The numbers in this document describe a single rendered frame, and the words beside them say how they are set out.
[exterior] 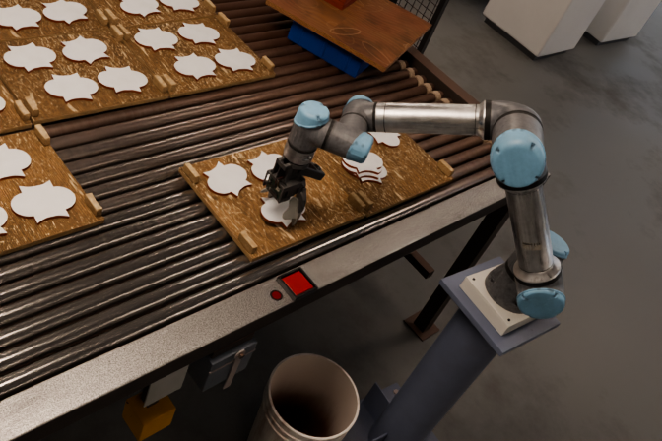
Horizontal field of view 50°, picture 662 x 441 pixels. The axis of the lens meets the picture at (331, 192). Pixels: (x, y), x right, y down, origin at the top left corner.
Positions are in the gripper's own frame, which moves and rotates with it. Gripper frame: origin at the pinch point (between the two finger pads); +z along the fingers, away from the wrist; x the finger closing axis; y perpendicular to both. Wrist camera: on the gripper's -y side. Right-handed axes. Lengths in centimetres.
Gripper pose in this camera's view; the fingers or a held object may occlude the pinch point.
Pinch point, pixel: (283, 209)
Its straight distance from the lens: 188.4
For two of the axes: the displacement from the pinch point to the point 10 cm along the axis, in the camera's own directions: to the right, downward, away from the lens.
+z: -3.0, 7.0, 6.5
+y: -7.3, 2.7, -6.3
